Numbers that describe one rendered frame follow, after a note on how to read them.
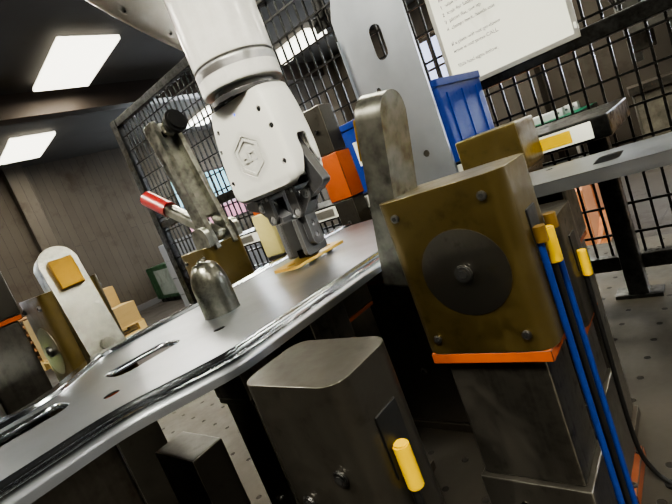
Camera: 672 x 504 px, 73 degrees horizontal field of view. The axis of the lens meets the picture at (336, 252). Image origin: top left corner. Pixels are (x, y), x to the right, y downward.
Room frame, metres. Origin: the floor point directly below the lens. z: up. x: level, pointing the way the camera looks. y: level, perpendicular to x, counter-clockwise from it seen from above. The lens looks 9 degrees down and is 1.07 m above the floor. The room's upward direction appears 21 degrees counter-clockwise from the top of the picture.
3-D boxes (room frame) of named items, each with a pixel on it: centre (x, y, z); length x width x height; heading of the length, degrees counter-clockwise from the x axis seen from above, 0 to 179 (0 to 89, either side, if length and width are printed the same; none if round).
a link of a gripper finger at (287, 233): (0.50, 0.05, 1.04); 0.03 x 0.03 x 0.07; 48
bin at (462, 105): (0.87, -0.19, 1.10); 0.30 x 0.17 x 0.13; 42
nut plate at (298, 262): (0.48, 0.03, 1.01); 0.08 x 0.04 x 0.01; 138
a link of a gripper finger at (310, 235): (0.47, 0.01, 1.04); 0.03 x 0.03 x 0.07; 48
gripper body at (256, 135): (0.48, 0.03, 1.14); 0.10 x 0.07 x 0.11; 48
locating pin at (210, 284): (0.39, 0.11, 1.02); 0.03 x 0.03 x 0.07
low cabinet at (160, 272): (9.19, 2.47, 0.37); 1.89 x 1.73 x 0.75; 133
